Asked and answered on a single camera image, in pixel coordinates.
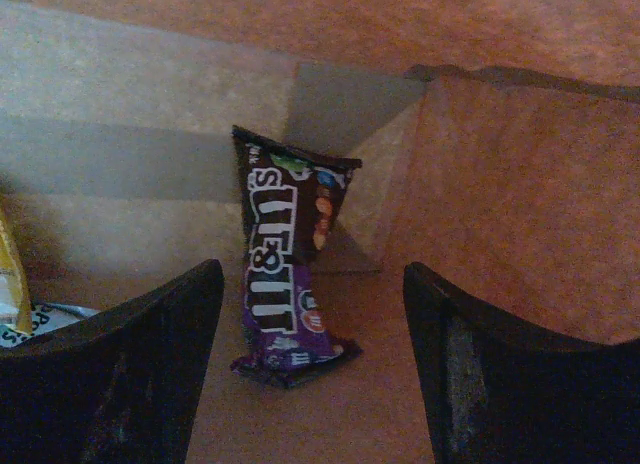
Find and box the brown purple chocolate pack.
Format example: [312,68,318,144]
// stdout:
[231,125,362,389]

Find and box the silver green snack wrapper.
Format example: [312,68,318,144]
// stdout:
[1,302,100,349]

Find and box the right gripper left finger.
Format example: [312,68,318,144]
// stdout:
[1,259,224,463]

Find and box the red paper bag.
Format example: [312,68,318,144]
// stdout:
[1,0,639,463]

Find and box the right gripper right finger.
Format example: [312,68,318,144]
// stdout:
[403,262,639,463]

